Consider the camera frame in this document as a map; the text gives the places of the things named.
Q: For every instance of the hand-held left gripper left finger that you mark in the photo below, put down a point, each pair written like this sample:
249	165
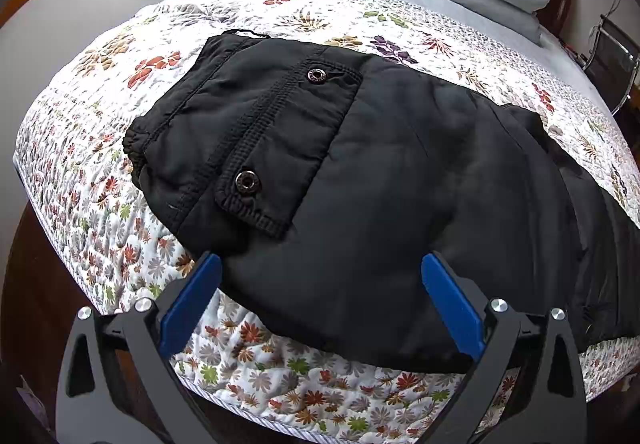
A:
190	305

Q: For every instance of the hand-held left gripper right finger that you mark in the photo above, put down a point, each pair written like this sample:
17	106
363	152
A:
452	305

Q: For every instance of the black pants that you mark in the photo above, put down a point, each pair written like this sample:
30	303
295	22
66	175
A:
380	204

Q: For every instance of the floral quilted bedspread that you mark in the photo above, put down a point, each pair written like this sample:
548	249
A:
100	184

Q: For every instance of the black office chair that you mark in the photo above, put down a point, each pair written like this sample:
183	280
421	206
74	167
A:
612	59

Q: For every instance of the dark wooden bed frame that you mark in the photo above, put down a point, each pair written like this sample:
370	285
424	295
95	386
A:
35	314

